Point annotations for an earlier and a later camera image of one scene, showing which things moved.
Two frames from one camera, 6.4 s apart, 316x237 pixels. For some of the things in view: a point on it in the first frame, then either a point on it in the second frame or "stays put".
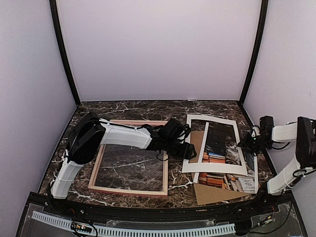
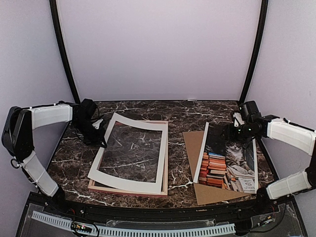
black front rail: [214, 213] stays put
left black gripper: [186, 152] → [96, 140]
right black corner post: [263, 19] stays put
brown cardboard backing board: [205, 194] stays put
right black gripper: [245, 144] → [229, 134]
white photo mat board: [203, 168] → [149, 186]
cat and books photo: [221, 147] stays put
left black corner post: [53, 3] stays put
